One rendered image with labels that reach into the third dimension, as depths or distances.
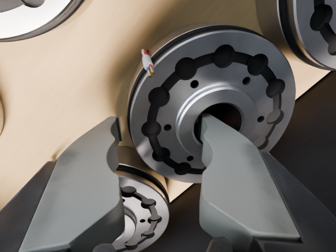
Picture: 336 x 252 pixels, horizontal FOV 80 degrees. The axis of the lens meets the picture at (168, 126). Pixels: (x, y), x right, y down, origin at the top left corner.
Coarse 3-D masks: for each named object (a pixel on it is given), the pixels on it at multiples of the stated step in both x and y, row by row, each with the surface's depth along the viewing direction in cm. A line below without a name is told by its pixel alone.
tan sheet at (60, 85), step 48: (96, 0) 11; (144, 0) 11; (192, 0) 11; (240, 0) 12; (0, 48) 11; (48, 48) 12; (96, 48) 12; (144, 48) 12; (0, 96) 12; (48, 96) 13; (96, 96) 13; (0, 144) 14; (48, 144) 15; (0, 192) 16
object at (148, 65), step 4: (144, 52) 11; (144, 56) 9; (148, 56) 9; (144, 60) 9; (148, 60) 9; (144, 64) 9; (148, 64) 9; (152, 64) 9; (144, 68) 9; (148, 68) 8; (152, 68) 8; (148, 72) 8; (152, 72) 8
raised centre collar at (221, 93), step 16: (192, 96) 11; (208, 96) 11; (224, 96) 11; (240, 96) 11; (192, 112) 11; (240, 112) 11; (256, 112) 12; (176, 128) 12; (192, 128) 11; (240, 128) 12; (192, 144) 12
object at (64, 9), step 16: (0, 0) 8; (16, 0) 8; (32, 0) 8; (48, 0) 8; (64, 0) 8; (0, 16) 8; (16, 16) 8; (32, 16) 8; (48, 16) 8; (0, 32) 8; (16, 32) 8; (32, 32) 8
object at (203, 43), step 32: (224, 32) 10; (160, 64) 10; (192, 64) 10; (224, 64) 11; (256, 64) 11; (288, 64) 11; (160, 96) 11; (256, 96) 12; (288, 96) 12; (160, 128) 12; (256, 128) 13; (160, 160) 13; (192, 160) 13
